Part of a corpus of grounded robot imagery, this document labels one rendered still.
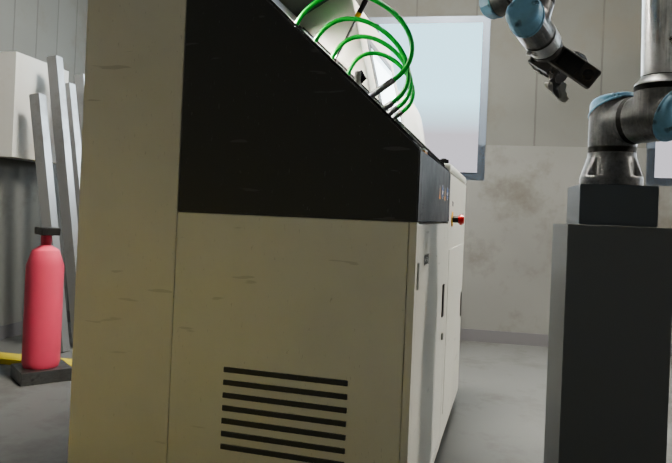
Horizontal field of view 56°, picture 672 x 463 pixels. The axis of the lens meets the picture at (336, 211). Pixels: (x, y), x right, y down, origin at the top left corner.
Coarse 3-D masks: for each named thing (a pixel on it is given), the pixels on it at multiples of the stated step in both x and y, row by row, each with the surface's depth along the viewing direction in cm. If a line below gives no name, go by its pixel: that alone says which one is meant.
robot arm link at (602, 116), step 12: (600, 96) 159; (612, 96) 157; (624, 96) 156; (600, 108) 159; (612, 108) 156; (600, 120) 159; (612, 120) 155; (588, 132) 164; (600, 132) 159; (612, 132) 156; (588, 144) 163; (600, 144) 158; (612, 144) 157; (624, 144) 156; (636, 144) 158
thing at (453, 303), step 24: (336, 0) 216; (312, 24) 218; (336, 24) 216; (360, 24) 221; (360, 48) 213; (384, 48) 266; (456, 192) 227; (456, 240) 235; (456, 264) 237; (456, 288) 241; (456, 312) 245; (456, 336) 250; (456, 360) 255; (456, 384) 262
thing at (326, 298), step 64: (192, 256) 151; (256, 256) 147; (320, 256) 143; (384, 256) 139; (192, 320) 151; (256, 320) 146; (320, 320) 142; (384, 320) 138; (192, 384) 151; (256, 384) 146; (320, 384) 142; (384, 384) 138; (192, 448) 150; (256, 448) 146; (320, 448) 142; (384, 448) 138
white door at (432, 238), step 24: (432, 240) 164; (432, 264) 166; (432, 288) 168; (432, 312) 170; (432, 336) 172; (432, 360) 175; (432, 384) 177; (432, 408) 179; (432, 432) 182; (432, 456) 184
